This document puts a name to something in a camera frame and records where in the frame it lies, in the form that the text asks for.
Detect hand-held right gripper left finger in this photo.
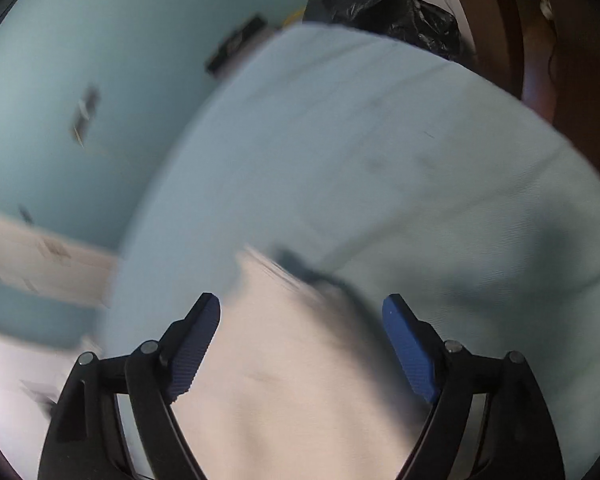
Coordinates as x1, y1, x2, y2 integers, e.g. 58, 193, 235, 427
37, 292, 221, 480

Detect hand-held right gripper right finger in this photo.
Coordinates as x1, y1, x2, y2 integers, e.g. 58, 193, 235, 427
382, 294, 566, 480

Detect white knit sweater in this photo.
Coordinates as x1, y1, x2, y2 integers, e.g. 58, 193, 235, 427
171, 247, 431, 480

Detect bed with blue sheet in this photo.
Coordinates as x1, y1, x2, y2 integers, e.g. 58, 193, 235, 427
99, 24, 600, 480

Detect white door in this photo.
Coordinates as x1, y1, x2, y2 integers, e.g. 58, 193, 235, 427
0, 207, 118, 308

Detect black and grey box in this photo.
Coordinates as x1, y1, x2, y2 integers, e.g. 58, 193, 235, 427
205, 14, 268, 77

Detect dark wooden chair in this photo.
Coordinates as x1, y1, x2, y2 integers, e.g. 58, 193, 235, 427
442, 0, 600, 171

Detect black bag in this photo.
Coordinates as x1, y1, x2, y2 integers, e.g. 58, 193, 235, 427
302, 0, 463, 61

